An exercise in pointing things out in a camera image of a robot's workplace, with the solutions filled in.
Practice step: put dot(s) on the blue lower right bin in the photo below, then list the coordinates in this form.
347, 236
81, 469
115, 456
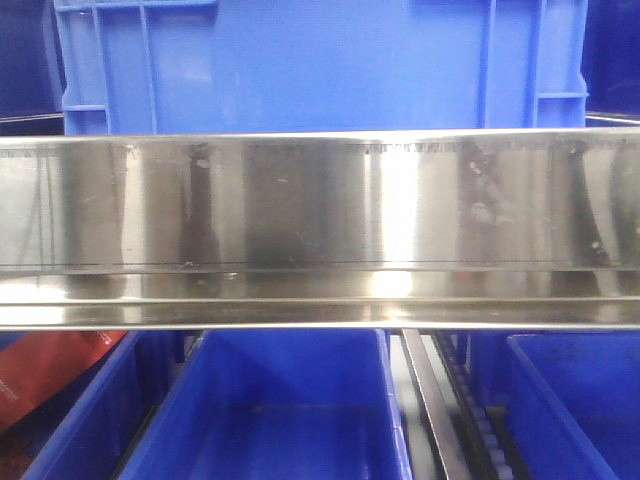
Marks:
573, 411

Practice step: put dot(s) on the red packet in bin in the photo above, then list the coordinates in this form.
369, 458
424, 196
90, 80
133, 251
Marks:
38, 365

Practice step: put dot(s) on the blue bin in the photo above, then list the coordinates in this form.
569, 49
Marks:
279, 404
82, 431
573, 411

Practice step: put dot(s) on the stainless steel shelf rail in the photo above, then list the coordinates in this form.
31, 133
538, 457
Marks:
451, 229

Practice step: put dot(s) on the white roller track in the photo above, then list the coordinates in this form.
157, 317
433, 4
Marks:
492, 454

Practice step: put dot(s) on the metal shelf divider rail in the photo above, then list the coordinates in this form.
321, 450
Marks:
449, 453

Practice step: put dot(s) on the blue lower left bin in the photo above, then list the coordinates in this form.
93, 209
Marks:
82, 431

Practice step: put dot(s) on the blue lower middle bin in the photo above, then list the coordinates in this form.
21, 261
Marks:
279, 404

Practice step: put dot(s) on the blue upper shelf crate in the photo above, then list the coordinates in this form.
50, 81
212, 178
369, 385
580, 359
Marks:
165, 67

